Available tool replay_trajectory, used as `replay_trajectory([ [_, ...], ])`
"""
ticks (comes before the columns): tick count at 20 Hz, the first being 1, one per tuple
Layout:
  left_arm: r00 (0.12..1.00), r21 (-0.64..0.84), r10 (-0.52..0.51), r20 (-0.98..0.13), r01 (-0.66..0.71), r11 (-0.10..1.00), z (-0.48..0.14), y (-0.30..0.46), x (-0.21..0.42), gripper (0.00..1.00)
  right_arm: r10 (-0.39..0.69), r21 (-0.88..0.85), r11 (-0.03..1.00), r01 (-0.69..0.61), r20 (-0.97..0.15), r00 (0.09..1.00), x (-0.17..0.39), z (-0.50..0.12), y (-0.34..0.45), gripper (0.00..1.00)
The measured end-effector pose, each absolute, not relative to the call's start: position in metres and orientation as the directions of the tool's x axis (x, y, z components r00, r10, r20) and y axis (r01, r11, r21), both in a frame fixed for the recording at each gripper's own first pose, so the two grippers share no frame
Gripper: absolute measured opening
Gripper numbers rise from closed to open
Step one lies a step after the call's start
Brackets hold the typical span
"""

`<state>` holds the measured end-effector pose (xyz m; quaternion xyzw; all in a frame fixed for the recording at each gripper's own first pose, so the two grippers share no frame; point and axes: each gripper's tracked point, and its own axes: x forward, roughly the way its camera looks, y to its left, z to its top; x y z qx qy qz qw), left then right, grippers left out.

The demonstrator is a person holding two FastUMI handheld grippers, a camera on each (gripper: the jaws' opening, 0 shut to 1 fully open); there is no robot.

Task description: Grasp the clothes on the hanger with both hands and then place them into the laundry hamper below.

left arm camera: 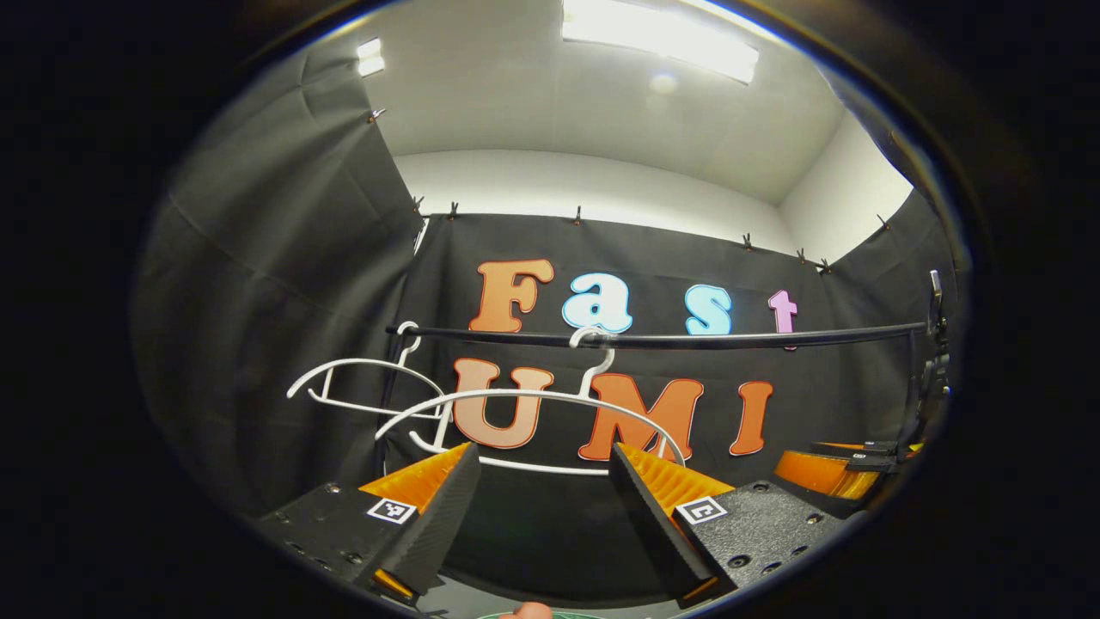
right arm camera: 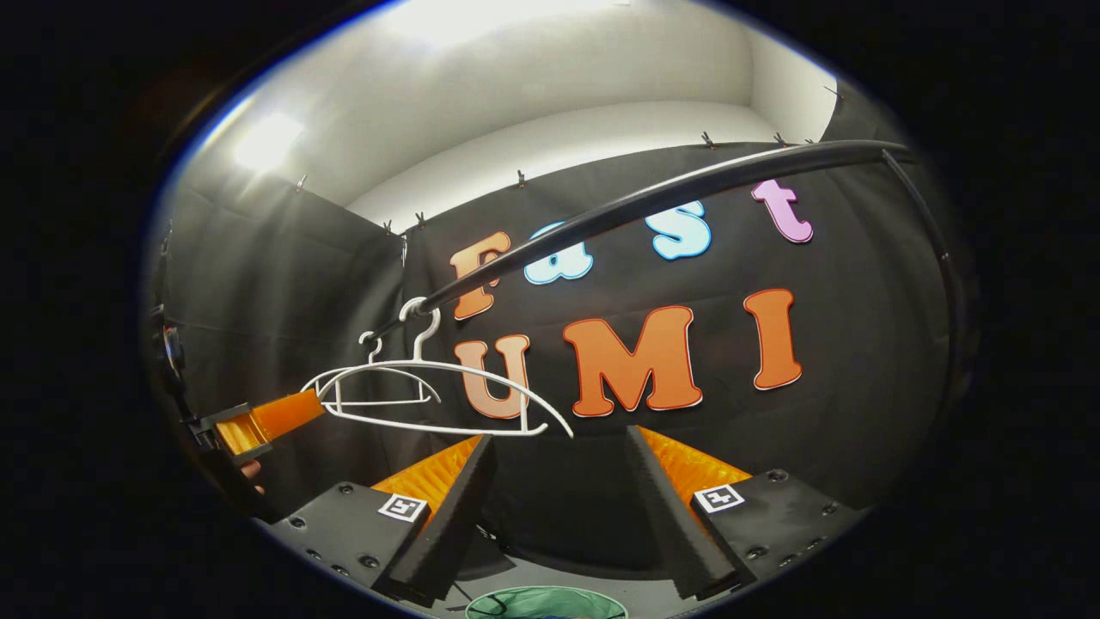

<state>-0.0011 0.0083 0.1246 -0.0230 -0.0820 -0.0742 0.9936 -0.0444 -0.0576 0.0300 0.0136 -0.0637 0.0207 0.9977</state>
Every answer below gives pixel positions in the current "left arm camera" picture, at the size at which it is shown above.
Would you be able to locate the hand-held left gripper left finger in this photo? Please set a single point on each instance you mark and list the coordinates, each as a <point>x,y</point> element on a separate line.
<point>434,533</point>

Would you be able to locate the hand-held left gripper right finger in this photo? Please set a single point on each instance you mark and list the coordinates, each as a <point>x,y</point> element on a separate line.
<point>657,533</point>

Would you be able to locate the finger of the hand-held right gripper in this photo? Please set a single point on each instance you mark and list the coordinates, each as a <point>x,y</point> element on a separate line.
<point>868,446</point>
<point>821,473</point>

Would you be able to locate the white clothes hanger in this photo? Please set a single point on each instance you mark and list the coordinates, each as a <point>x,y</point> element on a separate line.
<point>533,393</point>
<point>378,360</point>

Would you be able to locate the black clothes rack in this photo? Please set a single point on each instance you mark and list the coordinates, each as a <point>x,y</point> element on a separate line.
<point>687,341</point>

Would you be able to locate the black backdrop cloth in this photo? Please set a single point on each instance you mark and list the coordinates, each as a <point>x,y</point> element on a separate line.
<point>258,301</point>

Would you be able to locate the large rectangular ceiling light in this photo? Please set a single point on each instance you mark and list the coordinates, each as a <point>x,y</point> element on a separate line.
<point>662,34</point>

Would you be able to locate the small ceiling light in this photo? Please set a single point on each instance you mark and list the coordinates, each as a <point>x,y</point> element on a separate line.
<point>370,57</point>

